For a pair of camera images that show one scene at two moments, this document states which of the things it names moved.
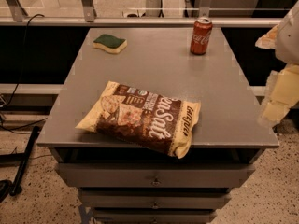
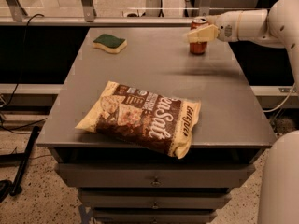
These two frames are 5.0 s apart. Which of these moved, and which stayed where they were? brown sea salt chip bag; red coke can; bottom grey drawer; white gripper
Moved: white gripper
Stayed: bottom grey drawer; brown sea salt chip bag; red coke can
